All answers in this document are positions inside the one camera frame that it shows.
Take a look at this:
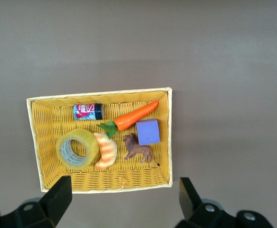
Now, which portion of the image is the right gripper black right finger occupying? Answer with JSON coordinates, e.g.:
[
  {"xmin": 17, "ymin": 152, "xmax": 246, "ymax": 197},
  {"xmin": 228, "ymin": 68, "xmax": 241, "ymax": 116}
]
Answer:
[{"xmin": 175, "ymin": 177, "xmax": 275, "ymax": 228}]

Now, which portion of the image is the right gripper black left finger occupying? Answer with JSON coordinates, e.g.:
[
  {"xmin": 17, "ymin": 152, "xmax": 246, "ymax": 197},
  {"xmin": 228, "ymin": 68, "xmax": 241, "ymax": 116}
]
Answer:
[{"xmin": 0, "ymin": 176, "xmax": 73, "ymax": 228}]

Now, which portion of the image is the clear yellowish tape roll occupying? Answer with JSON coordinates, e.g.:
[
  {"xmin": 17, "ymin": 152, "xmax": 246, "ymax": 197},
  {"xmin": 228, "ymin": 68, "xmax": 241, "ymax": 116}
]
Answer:
[{"xmin": 55, "ymin": 128, "xmax": 99, "ymax": 171}]

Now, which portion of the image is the brown toy lion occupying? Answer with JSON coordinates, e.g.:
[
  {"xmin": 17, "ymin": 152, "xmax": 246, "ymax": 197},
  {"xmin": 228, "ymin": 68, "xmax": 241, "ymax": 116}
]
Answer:
[{"xmin": 123, "ymin": 133, "xmax": 161, "ymax": 167}]

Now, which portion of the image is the toy croissant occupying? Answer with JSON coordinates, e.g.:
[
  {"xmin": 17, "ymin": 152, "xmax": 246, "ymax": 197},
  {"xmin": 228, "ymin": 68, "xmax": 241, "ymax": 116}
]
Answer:
[{"xmin": 93, "ymin": 132, "xmax": 118, "ymax": 170}]

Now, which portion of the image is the purple foam block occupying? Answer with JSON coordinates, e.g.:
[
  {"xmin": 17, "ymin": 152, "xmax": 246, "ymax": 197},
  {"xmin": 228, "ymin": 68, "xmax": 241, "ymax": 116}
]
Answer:
[{"xmin": 135, "ymin": 118, "xmax": 161, "ymax": 146}]

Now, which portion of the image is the yellow woven basket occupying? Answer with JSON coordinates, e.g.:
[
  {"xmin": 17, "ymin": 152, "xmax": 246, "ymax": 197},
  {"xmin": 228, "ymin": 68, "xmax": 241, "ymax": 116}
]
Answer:
[{"xmin": 26, "ymin": 86, "xmax": 173, "ymax": 194}]

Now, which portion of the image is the orange toy carrot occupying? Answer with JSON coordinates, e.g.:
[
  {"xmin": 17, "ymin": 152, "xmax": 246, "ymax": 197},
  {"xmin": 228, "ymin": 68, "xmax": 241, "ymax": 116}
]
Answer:
[{"xmin": 96, "ymin": 100, "xmax": 160, "ymax": 140}]

